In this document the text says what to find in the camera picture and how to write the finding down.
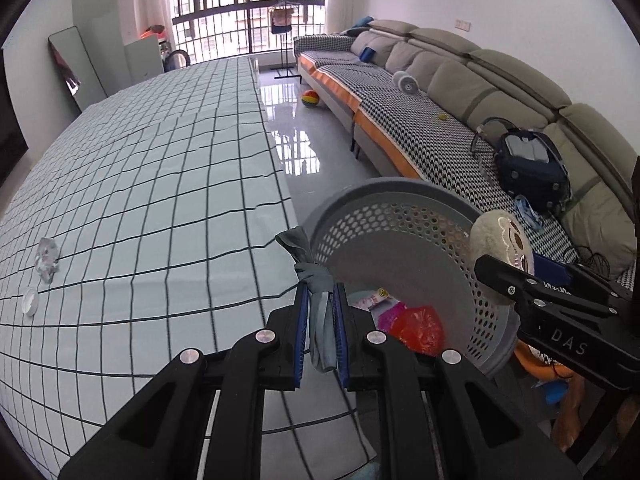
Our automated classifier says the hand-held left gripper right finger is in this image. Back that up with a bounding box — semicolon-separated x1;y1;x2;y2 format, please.
332;282;568;480

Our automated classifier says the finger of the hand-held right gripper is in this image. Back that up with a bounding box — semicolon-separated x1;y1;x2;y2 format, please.
474;255;618;318
532;254;638;301

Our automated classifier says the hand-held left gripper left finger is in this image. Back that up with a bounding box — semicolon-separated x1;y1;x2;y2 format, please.
59;282;311;480

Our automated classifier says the grey knotted cloth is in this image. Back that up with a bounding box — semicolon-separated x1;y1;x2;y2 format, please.
275;226;337;373

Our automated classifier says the round plush toy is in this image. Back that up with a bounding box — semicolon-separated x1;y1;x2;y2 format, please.
469;212;536;306

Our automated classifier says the red plastic bag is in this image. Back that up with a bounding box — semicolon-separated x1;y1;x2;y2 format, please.
389;305;446;357

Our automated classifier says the grey perforated plastic basket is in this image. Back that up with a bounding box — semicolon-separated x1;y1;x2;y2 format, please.
301;177;521;378

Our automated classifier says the person's right forearm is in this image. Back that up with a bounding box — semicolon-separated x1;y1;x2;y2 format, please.
552;375;631;456

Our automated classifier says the printed snack wrapper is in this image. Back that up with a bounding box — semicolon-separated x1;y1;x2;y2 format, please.
350;287;393;312

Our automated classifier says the clear blue plastic bag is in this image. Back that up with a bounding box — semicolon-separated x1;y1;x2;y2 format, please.
515;195;543;231

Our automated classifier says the navy blue bag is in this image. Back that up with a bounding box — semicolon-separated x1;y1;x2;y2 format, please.
470;117;573;213

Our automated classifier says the grey sofa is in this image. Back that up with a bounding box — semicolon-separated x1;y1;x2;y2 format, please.
295;19;640;281

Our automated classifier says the houndstooth sofa cover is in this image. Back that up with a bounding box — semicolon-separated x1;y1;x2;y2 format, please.
295;34;638;291

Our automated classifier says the round white fan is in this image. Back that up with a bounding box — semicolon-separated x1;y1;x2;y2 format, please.
391;71;418;95

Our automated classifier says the checked tablecloth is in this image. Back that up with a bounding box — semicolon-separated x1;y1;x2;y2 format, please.
0;56;381;480

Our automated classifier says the crumpled clear plastic wrapper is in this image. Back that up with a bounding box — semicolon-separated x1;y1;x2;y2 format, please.
34;237;61;286

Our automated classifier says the clothes rack stand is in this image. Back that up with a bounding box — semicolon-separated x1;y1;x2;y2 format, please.
270;2;301;80

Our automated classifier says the dark round appliance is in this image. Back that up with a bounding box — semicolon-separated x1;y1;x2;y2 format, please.
160;40;191;71

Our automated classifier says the barred window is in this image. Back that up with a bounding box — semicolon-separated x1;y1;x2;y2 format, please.
166;0;331;58

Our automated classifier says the white panel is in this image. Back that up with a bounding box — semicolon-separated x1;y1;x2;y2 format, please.
124;35;163;83

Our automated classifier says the standing mirror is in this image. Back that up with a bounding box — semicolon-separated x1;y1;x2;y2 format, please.
48;26;108;113

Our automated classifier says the black cable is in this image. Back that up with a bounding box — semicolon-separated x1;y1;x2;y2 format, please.
565;245;611;276

